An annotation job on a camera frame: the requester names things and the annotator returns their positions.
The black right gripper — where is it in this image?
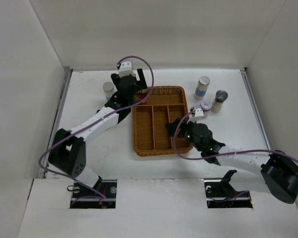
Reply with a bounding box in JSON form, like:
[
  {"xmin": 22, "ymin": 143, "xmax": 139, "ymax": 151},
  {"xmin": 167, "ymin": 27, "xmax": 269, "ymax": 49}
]
[{"xmin": 165, "ymin": 117, "xmax": 203, "ymax": 152}]

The silver lid white spice bottle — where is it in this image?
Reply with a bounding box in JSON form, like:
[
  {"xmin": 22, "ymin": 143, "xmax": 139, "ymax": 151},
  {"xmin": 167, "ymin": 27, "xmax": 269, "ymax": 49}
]
[{"xmin": 102, "ymin": 82, "xmax": 115, "ymax": 101}]

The red sauce bottle yellow cap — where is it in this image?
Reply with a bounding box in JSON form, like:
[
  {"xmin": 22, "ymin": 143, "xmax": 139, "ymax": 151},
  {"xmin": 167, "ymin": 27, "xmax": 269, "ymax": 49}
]
[{"xmin": 138, "ymin": 89, "xmax": 148, "ymax": 101}]

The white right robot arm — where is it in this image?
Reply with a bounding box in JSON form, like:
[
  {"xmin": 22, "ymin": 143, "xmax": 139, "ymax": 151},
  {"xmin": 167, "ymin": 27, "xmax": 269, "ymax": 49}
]
[{"xmin": 133, "ymin": 69, "xmax": 298, "ymax": 204}]

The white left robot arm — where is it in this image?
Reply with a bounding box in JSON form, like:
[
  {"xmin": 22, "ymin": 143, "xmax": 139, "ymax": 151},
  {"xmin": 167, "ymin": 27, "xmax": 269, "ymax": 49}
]
[{"xmin": 48, "ymin": 73, "xmax": 141, "ymax": 198}]

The brown wicker divided basket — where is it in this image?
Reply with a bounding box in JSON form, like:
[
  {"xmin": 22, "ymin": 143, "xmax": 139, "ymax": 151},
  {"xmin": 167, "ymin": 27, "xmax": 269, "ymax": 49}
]
[{"xmin": 132, "ymin": 86, "xmax": 193, "ymax": 157}]

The small jar red label right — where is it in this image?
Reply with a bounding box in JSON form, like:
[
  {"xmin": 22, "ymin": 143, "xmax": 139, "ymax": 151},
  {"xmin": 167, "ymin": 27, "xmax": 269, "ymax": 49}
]
[{"xmin": 200, "ymin": 100, "xmax": 213, "ymax": 118}]

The silver lid blue label bottle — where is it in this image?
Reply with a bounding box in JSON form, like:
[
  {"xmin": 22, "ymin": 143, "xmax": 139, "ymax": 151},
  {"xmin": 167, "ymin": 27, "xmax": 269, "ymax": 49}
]
[{"xmin": 194, "ymin": 76, "xmax": 210, "ymax": 101}]

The grey lid salt grinder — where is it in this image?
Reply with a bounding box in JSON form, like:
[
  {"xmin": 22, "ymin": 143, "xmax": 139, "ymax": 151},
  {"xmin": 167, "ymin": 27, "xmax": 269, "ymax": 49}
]
[{"xmin": 211, "ymin": 90, "xmax": 228, "ymax": 113}]

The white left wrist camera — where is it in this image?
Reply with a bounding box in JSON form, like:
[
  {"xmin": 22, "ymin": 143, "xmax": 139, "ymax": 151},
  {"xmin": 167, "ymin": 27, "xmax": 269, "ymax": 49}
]
[{"xmin": 117, "ymin": 59, "xmax": 135, "ymax": 78}]

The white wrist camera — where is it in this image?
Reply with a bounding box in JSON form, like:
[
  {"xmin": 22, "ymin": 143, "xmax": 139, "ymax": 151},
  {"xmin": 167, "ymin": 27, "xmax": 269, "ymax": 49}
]
[
  {"xmin": 189, "ymin": 107, "xmax": 204, "ymax": 122},
  {"xmin": 117, "ymin": 59, "xmax": 135, "ymax": 78}
]

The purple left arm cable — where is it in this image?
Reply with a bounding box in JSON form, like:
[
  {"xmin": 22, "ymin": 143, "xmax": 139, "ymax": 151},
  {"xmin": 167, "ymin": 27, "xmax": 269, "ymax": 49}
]
[{"xmin": 37, "ymin": 56, "xmax": 154, "ymax": 208}]

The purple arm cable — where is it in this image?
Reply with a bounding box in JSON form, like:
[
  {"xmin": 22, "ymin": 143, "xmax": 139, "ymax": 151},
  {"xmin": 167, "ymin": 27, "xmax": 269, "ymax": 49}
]
[
  {"xmin": 37, "ymin": 56, "xmax": 154, "ymax": 208},
  {"xmin": 173, "ymin": 111, "xmax": 298, "ymax": 185}
]

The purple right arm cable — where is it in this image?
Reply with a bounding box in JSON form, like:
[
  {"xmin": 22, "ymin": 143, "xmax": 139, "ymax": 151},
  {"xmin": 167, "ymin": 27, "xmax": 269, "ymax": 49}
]
[{"xmin": 173, "ymin": 111, "xmax": 298, "ymax": 185}]

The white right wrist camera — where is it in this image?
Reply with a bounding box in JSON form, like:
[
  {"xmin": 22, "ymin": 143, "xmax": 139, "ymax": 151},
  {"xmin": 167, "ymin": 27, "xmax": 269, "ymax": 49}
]
[{"xmin": 189, "ymin": 107, "xmax": 204, "ymax": 122}]

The metal table edge rail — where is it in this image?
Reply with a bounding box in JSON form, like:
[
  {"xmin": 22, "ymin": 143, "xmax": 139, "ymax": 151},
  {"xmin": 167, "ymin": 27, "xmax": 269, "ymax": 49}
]
[{"xmin": 41, "ymin": 66, "xmax": 73, "ymax": 179}]

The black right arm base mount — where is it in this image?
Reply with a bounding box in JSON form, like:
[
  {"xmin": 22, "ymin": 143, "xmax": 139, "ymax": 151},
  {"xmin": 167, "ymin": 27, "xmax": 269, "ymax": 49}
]
[{"xmin": 204, "ymin": 170, "xmax": 253, "ymax": 209}]

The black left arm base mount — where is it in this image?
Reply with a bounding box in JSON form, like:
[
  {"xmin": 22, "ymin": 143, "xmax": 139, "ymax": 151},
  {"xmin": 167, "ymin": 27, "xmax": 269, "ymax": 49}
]
[{"xmin": 67, "ymin": 180, "xmax": 117, "ymax": 209}]

